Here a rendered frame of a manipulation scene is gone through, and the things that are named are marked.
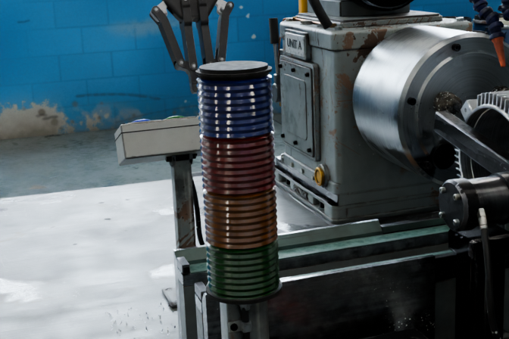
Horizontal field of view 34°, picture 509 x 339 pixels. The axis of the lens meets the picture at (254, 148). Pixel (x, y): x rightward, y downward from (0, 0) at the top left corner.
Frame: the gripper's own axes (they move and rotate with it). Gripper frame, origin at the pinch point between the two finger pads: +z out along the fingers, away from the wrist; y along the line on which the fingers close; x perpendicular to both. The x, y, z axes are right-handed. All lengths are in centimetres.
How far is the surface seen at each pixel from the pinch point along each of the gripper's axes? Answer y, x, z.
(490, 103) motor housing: 32.0, -23.7, 9.7
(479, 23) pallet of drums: 329, 419, -115
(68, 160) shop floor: 17, 442, -50
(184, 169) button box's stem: -4.9, -0.9, 11.1
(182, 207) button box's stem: -5.6, 1.1, 16.4
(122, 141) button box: -13.5, -3.4, 6.3
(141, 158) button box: -11.1, -2.5, 9.0
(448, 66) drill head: 37.7, -6.0, 0.7
